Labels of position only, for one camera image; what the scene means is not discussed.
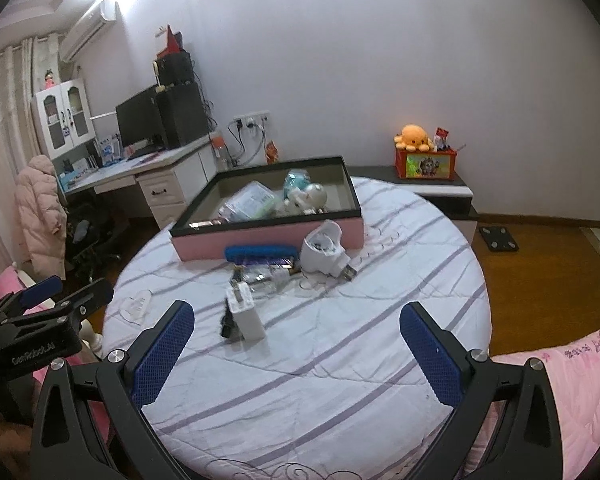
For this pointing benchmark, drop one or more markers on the black monitor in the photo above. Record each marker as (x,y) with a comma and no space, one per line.
(137,120)

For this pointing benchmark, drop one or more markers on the wall power outlets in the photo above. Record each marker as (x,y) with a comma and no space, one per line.
(251,119)

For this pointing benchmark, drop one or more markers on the small doll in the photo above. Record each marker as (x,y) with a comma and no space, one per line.
(50,80)

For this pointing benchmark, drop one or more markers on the water bottle with orange cap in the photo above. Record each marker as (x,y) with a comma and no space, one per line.
(220,152)

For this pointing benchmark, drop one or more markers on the white desk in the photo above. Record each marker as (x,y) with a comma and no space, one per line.
(175,190)

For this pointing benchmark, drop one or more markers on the pink box with black rim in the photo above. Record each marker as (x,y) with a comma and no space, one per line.
(270,237)

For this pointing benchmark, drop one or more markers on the black computer tower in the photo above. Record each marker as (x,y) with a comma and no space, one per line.
(182,115)

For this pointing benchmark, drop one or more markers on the white striped sheet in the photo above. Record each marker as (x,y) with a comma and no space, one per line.
(330,360)

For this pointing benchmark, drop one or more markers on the red triangular ornament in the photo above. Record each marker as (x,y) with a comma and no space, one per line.
(171,42)

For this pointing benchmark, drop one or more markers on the black speaker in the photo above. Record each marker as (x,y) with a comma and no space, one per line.
(175,69)

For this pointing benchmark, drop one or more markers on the white charger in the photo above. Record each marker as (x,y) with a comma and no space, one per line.
(247,315)

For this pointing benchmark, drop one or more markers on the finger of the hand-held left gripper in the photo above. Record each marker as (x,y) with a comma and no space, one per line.
(80,297)
(42,289)

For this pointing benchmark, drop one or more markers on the pale curtain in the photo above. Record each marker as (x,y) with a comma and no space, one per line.
(5,135)

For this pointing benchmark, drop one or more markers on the cream desk fan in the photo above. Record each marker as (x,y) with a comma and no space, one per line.
(157,77)

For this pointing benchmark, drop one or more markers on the white glass door cabinet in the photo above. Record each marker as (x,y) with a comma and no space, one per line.
(62,120)

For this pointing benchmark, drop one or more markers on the blue flat brush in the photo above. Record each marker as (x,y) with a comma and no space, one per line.
(260,253)

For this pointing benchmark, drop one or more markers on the clear small plastic bag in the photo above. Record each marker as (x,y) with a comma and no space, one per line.
(260,280)

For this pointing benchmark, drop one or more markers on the white air conditioner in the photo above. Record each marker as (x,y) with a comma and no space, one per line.
(87,30)

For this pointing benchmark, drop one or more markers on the white plug night light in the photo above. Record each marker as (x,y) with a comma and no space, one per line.
(322,250)

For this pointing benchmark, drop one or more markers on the orange printed box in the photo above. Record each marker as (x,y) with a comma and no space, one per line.
(425,166)

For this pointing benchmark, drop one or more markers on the teal round container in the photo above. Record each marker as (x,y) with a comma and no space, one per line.
(297,179)

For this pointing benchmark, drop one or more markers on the pink puffer jacket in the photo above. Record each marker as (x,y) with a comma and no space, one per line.
(40,210)

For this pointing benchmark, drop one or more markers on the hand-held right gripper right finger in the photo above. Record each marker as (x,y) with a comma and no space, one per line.
(432,355)

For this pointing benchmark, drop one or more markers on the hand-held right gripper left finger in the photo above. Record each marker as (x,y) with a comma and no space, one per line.
(162,355)

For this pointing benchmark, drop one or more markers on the orange paper bag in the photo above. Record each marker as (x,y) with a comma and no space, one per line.
(271,152)

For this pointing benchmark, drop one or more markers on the black floor scale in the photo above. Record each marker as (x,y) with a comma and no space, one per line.
(499,239)

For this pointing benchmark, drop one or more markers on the clear plastic case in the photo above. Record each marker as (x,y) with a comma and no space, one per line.
(250,202)

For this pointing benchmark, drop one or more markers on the pink printed quilt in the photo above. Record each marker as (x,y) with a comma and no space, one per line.
(580,395)

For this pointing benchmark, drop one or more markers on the purple small packet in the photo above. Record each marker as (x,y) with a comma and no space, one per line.
(267,264)

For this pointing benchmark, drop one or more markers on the low cabinet with dark top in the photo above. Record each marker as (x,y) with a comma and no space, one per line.
(450,200)

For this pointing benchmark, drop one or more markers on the orange octopus plush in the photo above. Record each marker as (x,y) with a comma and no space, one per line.
(412,137)

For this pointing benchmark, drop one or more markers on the black office chair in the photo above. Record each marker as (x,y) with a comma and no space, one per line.
(92,240)

